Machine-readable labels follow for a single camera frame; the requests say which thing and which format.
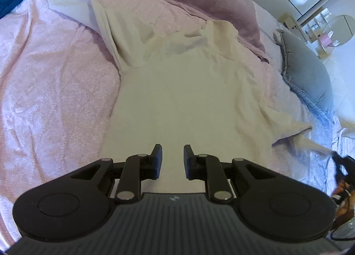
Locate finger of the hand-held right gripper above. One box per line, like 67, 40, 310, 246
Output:
331, 151, 348, 167

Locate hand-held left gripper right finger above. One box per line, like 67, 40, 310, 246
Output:
183, 144, 280, 203

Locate grey pillow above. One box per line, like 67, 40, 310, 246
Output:
273, 29, 335, 123

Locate white shirt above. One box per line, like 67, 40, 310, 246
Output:
43, 0, 336, 197

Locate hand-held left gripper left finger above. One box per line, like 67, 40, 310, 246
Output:
71, 144, 164, 207

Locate pink fleece blanket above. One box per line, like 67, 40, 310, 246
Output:
0, 0, 355, 244

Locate person's right hand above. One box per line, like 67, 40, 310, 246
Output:
333, 181, 355, 218

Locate white dressing table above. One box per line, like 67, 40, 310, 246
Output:
283, 8, 335, 60

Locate round mirror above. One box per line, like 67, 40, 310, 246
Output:
323, 15, 355, 48

